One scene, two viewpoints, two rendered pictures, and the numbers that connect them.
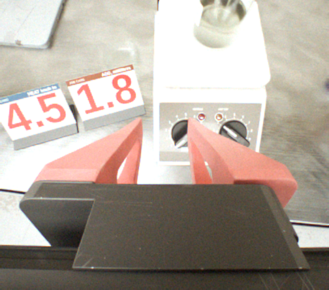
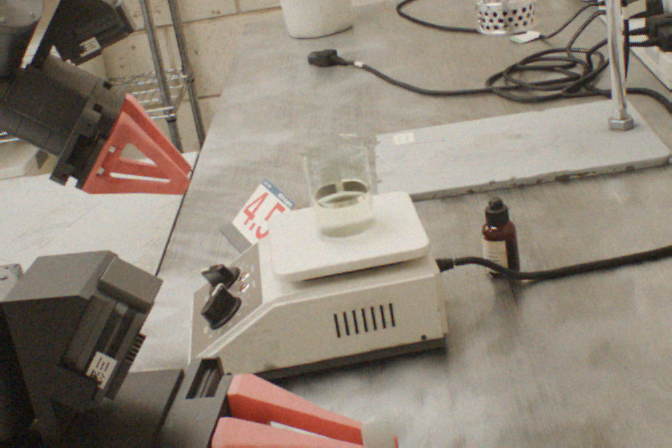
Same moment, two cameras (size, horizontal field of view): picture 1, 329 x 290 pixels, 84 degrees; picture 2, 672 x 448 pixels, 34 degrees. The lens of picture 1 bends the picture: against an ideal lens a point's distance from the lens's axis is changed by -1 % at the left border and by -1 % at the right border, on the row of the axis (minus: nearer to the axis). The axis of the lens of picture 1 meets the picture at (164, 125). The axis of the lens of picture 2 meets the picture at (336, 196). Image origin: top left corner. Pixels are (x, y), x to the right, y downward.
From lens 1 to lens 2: 0.88 m
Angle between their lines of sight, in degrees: 69
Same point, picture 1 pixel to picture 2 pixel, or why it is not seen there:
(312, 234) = not seen: outside the picture
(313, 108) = not seen: outside the picture
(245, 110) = (253, 298)
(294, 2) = (628, 414)
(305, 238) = not seen: outside the picture
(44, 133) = (242, 237)
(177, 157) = (198, 300)
